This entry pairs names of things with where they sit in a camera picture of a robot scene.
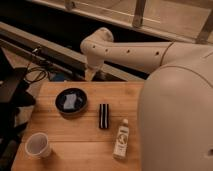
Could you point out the translucent arm end tip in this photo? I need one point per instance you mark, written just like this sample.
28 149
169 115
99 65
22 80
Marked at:
89 74

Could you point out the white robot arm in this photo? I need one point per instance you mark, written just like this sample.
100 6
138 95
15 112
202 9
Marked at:
175 107

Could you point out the blue object behind table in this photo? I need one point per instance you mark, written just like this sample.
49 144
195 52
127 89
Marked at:
57 78

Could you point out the black round bowl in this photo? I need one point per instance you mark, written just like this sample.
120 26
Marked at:
80 103

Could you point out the grey sponge in bowl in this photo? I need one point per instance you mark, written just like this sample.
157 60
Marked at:
70 101

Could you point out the dark chair at left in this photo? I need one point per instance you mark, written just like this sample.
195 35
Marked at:
13 95

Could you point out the small white labelled bottle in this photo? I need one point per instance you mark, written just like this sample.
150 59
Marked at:
121 142

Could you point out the white paper cup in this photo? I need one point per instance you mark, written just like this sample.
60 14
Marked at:
37 145

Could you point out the metal rail beam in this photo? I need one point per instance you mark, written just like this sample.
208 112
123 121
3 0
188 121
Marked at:
23 43

